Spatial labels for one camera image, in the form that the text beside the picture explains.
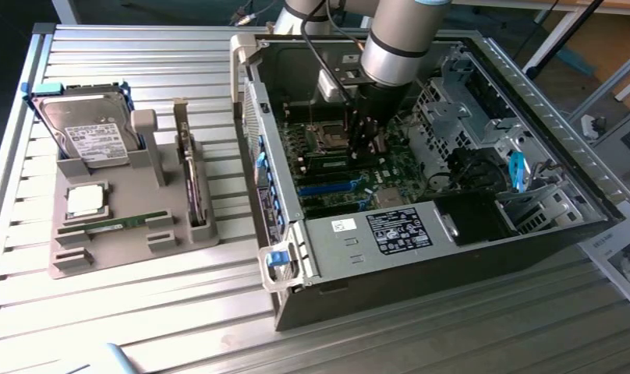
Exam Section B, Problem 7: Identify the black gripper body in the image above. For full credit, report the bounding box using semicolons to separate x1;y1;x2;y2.
352;77;417;128

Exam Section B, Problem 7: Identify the RAM stick installed in slot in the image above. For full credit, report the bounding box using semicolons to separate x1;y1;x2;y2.
305;154;360;174

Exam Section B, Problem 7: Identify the green RAM stick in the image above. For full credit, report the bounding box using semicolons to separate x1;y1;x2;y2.
83;214;157;235

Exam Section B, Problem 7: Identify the CPU socket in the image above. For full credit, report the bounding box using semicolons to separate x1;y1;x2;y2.
304;122;350;152

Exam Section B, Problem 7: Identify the green motherboard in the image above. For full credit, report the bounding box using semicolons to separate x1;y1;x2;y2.
277;115;432;220

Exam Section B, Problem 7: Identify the blue expansion slot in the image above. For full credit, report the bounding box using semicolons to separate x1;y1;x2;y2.
297;177;365;197

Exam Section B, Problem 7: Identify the metal disk bay cage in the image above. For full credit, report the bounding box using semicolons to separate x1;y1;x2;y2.
417;43;536;157

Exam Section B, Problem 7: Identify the grey power supply unit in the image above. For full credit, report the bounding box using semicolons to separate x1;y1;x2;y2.
304;189;520;282

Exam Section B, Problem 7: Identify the black slanted rod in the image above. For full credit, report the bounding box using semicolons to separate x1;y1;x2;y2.
525;0;609;75

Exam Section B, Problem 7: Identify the white power strip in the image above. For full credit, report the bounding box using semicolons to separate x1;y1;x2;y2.
580;113;609;138

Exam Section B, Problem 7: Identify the black open PC case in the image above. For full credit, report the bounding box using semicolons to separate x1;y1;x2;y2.
229;32;628;332

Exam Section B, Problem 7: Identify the grey computer box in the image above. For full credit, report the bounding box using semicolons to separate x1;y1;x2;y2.
589;108;630;161

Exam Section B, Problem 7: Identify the grey parts rack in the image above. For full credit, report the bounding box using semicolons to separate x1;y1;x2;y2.
48;108;222;281

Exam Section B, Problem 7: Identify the silver hard disk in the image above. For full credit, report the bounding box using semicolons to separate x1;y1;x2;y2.
39;92;141;169

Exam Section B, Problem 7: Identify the silver CPU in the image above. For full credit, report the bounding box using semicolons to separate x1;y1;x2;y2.
66;186;109;216

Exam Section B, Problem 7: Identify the printed paper sheet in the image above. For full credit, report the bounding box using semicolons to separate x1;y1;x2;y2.
577;200;630;311

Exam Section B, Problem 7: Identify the hard disk drive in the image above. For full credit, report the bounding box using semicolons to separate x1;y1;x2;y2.
20;79;135;161

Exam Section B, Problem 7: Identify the light blue object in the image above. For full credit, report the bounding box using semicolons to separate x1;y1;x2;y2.
58;341;135;374

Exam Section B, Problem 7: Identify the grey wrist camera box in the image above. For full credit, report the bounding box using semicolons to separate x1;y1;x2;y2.
317;69;360;103

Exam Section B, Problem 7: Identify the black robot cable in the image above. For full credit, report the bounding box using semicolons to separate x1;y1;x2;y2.
300;0;372;108

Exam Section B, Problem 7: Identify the blue disk wire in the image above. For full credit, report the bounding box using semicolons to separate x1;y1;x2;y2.
508;152;531;194

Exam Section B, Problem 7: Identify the graphics card with metal bracket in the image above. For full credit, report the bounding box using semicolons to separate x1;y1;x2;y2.
173;97;214;228

